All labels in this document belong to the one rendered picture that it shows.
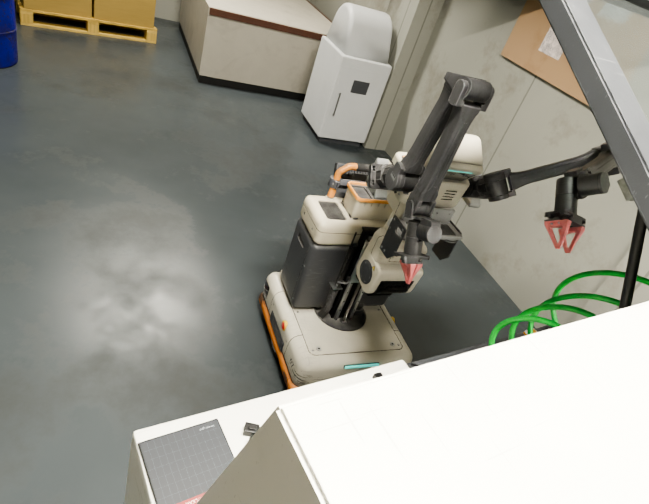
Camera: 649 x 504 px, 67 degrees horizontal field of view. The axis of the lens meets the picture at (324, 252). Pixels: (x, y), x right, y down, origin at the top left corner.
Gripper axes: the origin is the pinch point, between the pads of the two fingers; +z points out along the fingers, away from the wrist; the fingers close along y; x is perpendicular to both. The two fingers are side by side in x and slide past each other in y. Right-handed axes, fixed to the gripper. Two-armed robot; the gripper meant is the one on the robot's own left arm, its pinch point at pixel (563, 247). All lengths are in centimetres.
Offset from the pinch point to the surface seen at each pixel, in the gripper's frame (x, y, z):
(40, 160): 297, -116, -54
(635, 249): -34, -37, 12
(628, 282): -32, -35, 17
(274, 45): 370, 61, -267
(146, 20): 486, -50, -295
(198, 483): 17, -84, 64
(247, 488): -28, -99, 50
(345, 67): 271, 92, -214
